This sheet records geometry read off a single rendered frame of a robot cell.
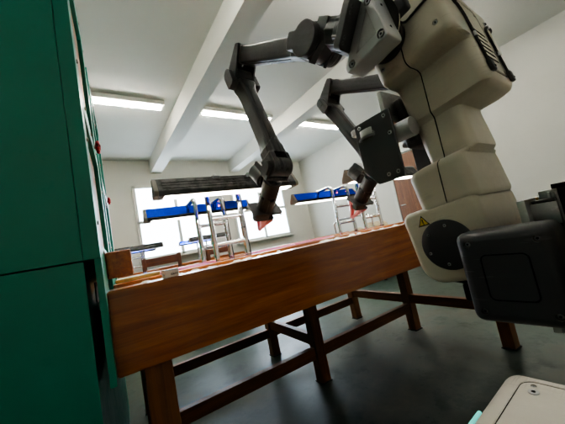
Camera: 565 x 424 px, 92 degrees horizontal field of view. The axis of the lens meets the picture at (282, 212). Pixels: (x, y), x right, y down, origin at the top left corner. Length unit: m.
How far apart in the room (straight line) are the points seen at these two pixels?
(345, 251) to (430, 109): 0.52
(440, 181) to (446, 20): 0.29
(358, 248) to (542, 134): 4.59
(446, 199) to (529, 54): 5.09
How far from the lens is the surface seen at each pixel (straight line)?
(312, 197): 2.04
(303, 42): 0.73
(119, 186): 6.27
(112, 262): 0.86
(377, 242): 1.12
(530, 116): 5.48
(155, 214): 1.63
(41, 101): 0.80
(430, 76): 0.72
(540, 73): 5.57
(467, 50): 0.71
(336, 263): 0.97
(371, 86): 1.15
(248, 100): 0.95
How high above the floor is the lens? 0.80
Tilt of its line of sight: 6 degrees up
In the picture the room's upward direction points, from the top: 11 degrees counter-clockwise
